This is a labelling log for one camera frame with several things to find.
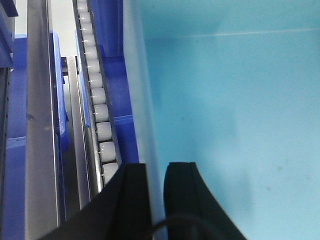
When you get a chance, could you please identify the dark blue bin lower middle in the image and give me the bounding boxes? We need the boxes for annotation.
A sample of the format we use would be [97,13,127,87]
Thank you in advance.
[89,0,139,164]

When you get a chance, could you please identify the dark blue bin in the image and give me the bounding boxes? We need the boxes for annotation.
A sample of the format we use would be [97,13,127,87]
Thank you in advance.
[0,0,70,240]
[89,0,139,164]

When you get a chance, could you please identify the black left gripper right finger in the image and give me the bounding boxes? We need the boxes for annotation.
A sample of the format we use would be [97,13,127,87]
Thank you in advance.
[163,162,246,240]

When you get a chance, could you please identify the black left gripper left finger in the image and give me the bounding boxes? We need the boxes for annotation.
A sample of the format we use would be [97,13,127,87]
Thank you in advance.
[43,163,152,240]

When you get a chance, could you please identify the white roller conveyor track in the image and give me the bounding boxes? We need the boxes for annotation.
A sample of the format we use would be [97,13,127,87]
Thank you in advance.
[73,0,122,193]

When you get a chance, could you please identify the steel shelf divider rail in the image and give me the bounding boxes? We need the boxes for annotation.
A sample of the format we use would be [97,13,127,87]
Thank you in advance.
[24,0,60,240]

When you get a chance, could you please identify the light blue bin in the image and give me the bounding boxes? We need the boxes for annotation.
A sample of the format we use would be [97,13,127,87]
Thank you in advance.
[123,0,320,240]

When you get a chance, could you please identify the dark blue bin lower left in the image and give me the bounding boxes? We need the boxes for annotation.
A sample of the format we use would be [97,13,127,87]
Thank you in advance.
[0,0,70,240]

